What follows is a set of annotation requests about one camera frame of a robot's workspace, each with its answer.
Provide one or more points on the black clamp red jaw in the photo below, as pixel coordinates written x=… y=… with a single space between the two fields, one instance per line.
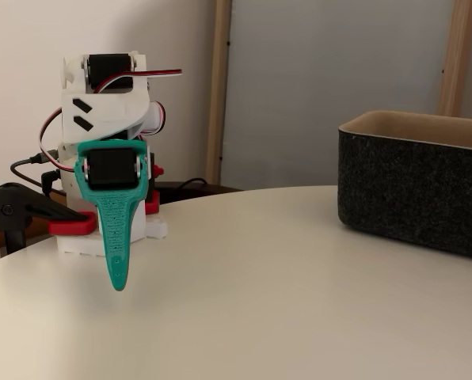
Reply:
x=153 y=204
x=14 y=202

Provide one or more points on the light wooden frame post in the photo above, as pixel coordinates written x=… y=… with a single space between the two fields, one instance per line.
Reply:
x=455 y=59
x=218 y=79

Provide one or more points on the dark grey felt basket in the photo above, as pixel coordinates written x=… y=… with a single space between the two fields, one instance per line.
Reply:
x=410 y=190

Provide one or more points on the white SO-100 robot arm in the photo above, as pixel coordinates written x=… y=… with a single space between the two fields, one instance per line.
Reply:
x=101 y=111

